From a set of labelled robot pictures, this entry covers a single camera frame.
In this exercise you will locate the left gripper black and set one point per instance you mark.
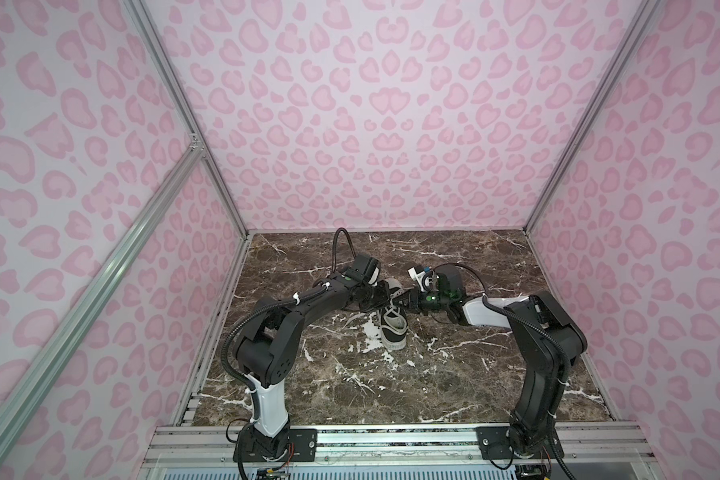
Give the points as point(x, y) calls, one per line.
point(385, 297)

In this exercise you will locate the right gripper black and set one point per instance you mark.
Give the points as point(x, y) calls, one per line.
point(415, 305)

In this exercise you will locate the white shoelace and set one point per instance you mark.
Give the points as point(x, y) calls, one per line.
point(392, 315)

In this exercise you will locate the black white canvas sneaker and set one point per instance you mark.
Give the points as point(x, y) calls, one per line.
point(393, 340)

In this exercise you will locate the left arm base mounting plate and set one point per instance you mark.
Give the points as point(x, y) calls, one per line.
point(294, 444)

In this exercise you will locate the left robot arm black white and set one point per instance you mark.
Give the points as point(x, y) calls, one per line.
point(261, 349)

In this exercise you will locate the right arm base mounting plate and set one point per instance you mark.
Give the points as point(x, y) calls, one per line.
point(495, 443)

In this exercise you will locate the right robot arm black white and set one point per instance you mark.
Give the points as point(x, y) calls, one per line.
point(547, 338)

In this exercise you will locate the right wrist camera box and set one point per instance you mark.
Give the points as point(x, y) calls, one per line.
point(445, 278)

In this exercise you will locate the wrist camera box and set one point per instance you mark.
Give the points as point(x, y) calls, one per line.
point(445, 278)
point(364, 269)

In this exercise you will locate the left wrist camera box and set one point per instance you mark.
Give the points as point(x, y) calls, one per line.
point(364, 269)

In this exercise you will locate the aluminium front rail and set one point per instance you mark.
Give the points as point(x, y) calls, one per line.
point(593, 450)

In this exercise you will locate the right corner aluminium post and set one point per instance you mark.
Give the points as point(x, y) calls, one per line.
point(638, 28)

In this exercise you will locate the corner aluminium post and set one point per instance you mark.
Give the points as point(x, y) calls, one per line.
point(144, 23)
point(638, 28)

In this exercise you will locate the left corner aluminium post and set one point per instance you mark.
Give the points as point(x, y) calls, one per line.
point(144, 23)

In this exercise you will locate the diagonal aluminium frame bar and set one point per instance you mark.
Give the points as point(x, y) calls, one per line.
point(42, 373)

